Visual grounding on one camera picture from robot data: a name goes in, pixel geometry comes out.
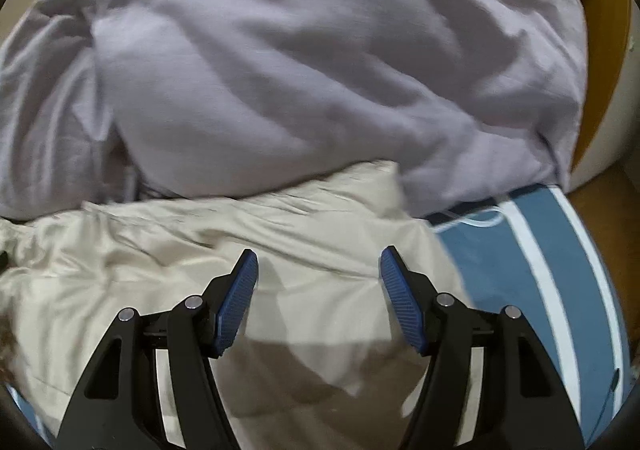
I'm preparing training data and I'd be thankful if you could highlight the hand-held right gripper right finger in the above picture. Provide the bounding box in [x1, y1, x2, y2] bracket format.
[380, 246, 586, 450]

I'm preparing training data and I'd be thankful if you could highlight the lilac duvet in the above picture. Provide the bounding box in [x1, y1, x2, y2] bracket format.
[92, 0, 589, 219]

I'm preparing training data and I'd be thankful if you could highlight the wooden door frame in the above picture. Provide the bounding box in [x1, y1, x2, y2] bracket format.
[570, 0, 640, 173]

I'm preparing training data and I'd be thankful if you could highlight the white cable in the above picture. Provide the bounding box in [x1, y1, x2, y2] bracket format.
[432, 209, 507, 234]

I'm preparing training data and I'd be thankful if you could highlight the beige puffer jacket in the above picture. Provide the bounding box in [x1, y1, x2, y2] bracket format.
[0, 160, 471, 450]

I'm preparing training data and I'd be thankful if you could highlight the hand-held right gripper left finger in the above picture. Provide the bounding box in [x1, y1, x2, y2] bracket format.
[56, 249, 260, 450]

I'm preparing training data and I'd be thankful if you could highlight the bed with blue striped sheet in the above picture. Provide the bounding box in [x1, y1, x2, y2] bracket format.
[0, 182, 633, 450]

